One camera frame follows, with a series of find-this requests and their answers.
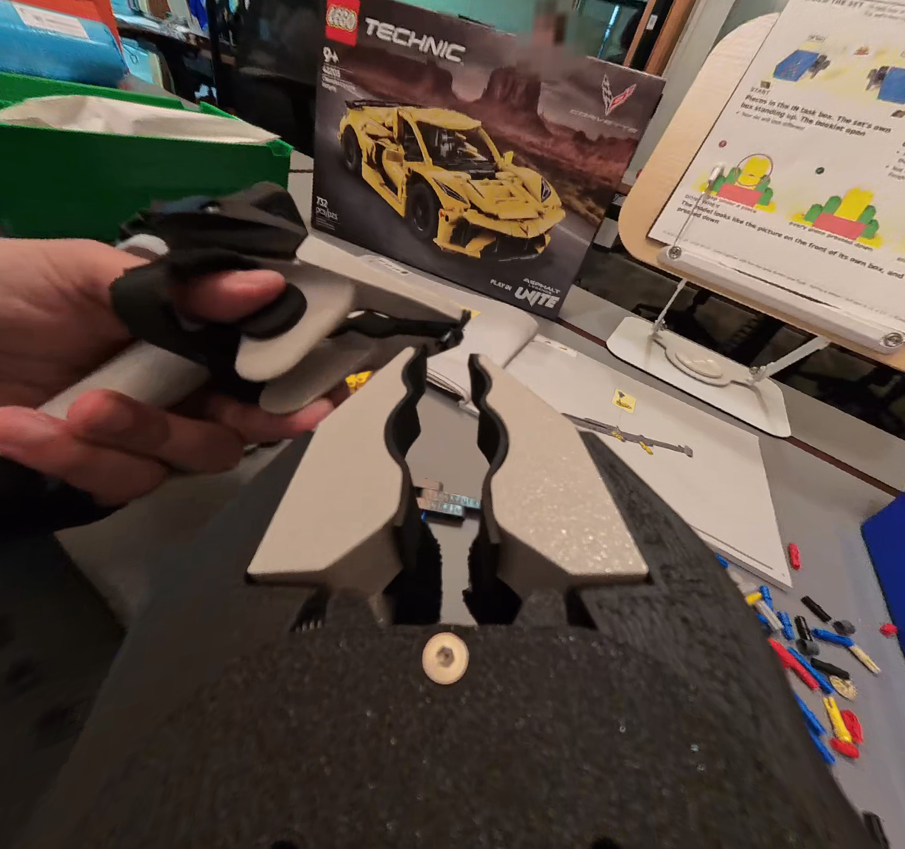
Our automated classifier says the open instruction booklet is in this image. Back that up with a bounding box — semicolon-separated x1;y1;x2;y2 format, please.
357;254;794;590

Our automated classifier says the blue plastic bin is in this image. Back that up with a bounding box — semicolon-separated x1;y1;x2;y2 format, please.
860;490;905;653

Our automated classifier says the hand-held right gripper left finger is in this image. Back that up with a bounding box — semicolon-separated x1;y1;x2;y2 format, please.
246;346;444;625

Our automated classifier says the white paper sheet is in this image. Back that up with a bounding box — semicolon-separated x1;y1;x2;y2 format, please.
0;95;278;148

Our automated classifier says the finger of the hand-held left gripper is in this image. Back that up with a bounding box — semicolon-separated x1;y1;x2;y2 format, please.
310;319;457;399
296;257;472;333

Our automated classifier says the light blue package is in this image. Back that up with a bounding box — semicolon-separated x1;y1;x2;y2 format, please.
0;0;130;88

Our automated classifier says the wooden document board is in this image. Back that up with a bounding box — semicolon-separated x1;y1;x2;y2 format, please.
617;11;905;371

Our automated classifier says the long grey lego beam assembly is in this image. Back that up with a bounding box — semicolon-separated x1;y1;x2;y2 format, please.
416;483;483;521

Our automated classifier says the person's left hand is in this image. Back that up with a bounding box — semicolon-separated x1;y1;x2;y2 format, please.
0;236;335;505

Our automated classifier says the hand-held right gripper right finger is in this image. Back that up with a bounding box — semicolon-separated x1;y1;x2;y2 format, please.
465;353;649;625

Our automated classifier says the printed instruction sheet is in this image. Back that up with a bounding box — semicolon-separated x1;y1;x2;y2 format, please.
647;0;905;323

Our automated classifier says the lego set box with yellow car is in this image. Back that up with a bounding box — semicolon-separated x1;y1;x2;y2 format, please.
311;0;667;321

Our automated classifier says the pile of small colourful lego pieces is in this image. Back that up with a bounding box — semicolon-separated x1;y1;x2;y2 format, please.
713;551;900;767

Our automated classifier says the green plastic bin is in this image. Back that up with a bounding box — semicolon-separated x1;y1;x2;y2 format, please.
0;70;294;242

